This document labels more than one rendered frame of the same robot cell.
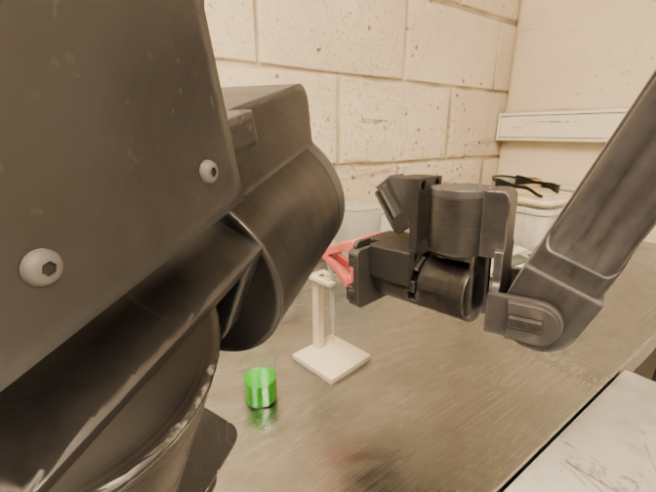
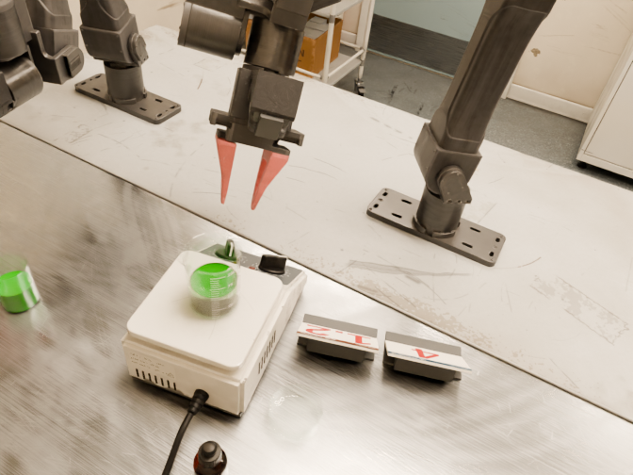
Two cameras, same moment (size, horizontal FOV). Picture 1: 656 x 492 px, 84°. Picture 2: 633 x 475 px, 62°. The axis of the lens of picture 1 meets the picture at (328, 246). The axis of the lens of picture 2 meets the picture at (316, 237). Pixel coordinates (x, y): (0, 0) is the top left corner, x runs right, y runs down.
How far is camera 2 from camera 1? 0.66 m
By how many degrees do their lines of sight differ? 99
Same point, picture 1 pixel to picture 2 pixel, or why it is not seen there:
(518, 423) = (37, 155)
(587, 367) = not seen: outside the picture
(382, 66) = not seen: outside the picture
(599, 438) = (48, 128)
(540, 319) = (77, 55)
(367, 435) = (62, 222)
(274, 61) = not seen: outside the picture
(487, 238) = (24, 27)
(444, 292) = (30, 82)
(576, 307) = (73, 39)
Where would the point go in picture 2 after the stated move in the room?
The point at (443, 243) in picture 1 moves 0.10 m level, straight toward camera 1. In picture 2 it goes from (17, 46) to (108, 50)
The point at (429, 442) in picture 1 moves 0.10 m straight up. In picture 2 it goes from (64, 193) to (47, 133)
